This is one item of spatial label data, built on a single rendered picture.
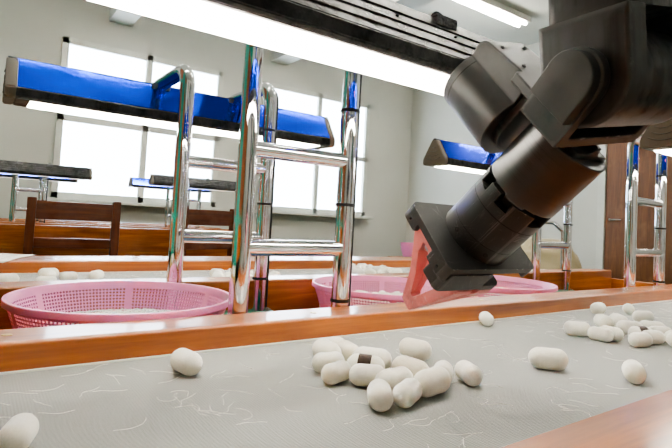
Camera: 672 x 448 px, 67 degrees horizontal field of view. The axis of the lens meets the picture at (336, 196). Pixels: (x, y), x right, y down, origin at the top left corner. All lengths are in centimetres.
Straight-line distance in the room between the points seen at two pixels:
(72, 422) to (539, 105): 36
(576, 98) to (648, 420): 21
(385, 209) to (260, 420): 677
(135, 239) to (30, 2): 311
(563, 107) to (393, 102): 703
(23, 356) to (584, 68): 47
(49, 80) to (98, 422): 67
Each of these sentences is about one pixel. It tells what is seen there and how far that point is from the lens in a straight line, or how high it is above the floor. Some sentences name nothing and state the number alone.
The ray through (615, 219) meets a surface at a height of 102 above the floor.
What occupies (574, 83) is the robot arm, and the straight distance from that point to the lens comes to 32.
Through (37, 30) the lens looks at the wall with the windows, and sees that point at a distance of 564.
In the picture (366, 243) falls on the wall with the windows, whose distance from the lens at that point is 692.
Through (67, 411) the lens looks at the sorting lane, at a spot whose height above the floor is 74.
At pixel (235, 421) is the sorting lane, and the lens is 38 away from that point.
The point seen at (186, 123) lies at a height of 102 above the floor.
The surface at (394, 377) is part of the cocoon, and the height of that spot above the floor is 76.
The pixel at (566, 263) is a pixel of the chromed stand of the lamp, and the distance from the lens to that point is 159.
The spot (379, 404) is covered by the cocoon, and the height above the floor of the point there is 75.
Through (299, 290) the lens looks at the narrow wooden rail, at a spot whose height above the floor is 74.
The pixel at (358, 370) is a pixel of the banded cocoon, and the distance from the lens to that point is 45.
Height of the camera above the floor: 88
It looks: 3 degrees up
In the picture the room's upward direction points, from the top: 3 degrees clockwise
